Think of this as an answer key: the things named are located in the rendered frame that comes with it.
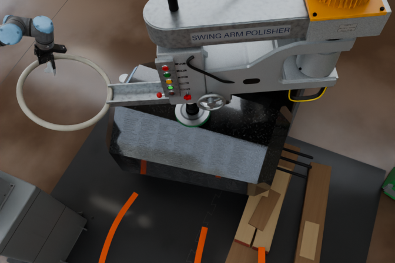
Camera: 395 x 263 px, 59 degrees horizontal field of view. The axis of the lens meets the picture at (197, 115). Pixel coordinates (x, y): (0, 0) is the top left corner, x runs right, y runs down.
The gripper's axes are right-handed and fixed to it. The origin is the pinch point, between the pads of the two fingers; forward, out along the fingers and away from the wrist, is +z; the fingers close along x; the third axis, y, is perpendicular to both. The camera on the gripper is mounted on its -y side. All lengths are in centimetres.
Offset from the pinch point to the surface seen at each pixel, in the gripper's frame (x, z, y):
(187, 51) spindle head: 57, -67, -39
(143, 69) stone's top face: 12, 14, -58
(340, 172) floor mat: 139, 37, -171
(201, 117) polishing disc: 66, -6, -64
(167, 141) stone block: 65, 18, -48
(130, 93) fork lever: 37.9, -9.7, -30.4
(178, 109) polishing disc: 55, -1, -57
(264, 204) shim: 128, 43, -100
